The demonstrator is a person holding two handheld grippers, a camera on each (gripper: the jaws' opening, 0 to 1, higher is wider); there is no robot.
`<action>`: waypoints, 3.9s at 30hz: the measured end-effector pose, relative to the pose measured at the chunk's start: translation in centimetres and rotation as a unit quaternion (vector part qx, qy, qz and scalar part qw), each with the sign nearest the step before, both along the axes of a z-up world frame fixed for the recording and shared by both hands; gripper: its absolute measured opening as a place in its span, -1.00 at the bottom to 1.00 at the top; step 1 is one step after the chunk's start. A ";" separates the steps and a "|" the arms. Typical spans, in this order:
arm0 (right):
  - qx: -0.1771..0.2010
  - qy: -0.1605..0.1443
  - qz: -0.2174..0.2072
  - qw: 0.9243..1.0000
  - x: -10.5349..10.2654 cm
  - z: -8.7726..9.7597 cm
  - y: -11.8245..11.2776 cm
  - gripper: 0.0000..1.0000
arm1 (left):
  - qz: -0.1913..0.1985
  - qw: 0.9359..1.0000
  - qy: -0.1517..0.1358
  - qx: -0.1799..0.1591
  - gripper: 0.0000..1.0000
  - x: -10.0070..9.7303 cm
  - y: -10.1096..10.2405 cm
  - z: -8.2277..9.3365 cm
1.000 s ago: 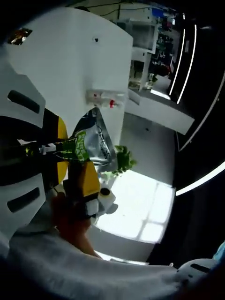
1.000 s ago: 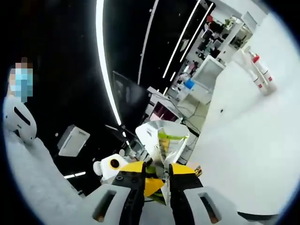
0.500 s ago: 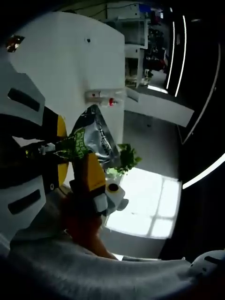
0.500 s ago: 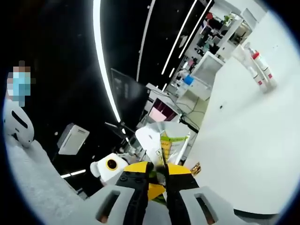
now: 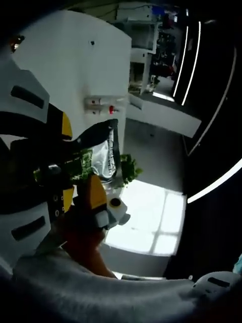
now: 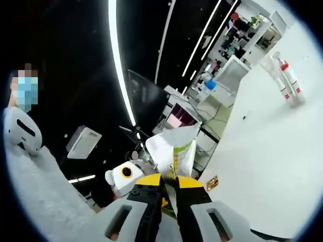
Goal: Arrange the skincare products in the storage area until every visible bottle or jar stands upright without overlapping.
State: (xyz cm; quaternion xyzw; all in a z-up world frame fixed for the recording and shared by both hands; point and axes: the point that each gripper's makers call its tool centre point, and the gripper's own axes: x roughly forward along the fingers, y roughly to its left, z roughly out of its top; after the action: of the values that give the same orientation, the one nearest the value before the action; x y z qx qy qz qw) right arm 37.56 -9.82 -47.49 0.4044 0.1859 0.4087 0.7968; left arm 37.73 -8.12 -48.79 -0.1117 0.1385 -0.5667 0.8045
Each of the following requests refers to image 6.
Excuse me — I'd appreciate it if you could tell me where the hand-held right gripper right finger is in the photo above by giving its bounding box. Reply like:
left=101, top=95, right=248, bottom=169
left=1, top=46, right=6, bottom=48
left=176, top=176, right=255, bottom=242

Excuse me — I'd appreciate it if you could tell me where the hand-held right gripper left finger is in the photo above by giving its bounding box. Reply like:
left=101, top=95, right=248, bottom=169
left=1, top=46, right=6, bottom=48
left=97, top=173, right=163, bottom=242

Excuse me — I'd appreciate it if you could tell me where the green and white packet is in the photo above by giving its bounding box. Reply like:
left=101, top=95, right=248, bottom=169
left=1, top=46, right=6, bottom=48
left=145, top=123, right=202, bottom=220

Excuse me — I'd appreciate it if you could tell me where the white skincare bottle domed cap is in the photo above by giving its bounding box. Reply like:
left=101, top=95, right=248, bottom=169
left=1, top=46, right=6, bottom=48
left=276, top=75, right=293, bottom=102

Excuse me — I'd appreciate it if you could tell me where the white skincare tube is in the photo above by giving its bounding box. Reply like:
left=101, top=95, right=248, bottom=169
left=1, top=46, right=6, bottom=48
left=259, top=53, right=287, bottom=94

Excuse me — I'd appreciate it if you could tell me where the white skincare bottle red collar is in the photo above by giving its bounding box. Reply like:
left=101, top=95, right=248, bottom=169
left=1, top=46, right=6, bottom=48
left=274, top=51, right=306, bottom=103

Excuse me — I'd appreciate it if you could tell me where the gold foil packet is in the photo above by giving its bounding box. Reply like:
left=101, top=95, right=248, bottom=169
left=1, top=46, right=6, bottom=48
left=205, top=174, right=220, bottom=190

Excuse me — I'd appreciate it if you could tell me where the ceiling air conditioner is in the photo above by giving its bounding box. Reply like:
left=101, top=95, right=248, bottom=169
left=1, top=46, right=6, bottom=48
left=66, top=125, right=103, bottom=160

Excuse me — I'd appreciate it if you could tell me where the pink board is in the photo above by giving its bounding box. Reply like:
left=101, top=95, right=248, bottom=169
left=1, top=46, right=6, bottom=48
left=167, top=112, right=183, bottom=127

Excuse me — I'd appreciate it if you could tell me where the black computer monitor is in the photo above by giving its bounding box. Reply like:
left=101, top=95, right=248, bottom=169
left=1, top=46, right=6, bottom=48
left=127, top=69, right=170, bottom=128

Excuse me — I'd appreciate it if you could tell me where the white chest device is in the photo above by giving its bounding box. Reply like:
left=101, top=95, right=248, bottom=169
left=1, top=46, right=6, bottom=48
left=4, top=107, right=43, bottom=156

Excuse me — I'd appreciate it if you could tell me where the blue box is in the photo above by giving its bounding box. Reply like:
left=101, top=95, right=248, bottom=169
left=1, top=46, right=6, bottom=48
left=205, top=77, right=218, bottom=91

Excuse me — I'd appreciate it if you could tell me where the white framed partition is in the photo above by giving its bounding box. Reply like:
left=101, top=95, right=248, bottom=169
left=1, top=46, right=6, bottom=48
left=216, top=54, right=250, bottom=94

